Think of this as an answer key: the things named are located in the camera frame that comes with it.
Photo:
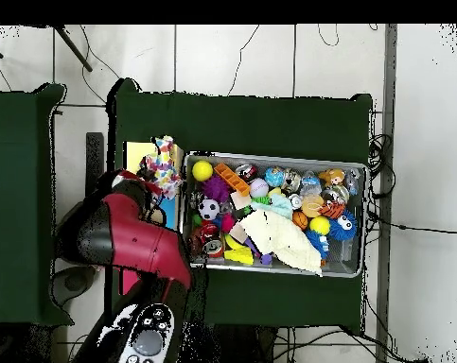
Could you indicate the wooden three-hole sorting box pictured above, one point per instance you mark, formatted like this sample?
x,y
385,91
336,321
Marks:
x,y
135,153

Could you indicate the orange striped tiger plush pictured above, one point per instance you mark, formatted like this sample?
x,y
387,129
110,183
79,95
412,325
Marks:
x,y
332,210

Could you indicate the orange plastic building block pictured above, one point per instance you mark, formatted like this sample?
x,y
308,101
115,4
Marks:
x,y
232,178

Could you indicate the smooth yellow ball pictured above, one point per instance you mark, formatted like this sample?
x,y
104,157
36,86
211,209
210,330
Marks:
x,y
202,170

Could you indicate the white baseball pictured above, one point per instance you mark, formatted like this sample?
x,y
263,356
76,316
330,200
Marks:
x,y
259,187

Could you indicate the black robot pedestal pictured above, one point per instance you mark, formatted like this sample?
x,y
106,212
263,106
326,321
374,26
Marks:
x,y
250,348

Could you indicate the brown toy football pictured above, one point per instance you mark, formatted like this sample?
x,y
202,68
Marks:
x,y
196,242

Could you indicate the silver mesh bin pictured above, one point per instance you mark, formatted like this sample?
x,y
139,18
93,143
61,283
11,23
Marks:
x,y
345,261

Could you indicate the dotted paper napkin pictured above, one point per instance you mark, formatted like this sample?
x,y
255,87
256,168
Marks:
x,y
161,166

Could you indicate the black and white soccer ball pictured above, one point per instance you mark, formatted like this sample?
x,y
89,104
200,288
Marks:
x,y
208,208

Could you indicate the cream knitted cloth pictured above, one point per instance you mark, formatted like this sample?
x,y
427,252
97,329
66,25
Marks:
x,y
284,238

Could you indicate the mint green cloth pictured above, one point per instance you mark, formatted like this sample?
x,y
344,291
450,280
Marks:
x,y
281,204

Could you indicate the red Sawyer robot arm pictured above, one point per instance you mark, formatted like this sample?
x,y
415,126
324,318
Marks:
x,y
137,238

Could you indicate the dark green tablecloth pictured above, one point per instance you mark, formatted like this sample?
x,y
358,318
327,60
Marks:
x,y
269,124
16,208

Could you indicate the purple spiky ball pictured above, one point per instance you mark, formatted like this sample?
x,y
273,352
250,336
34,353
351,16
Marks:
x,y
215,188

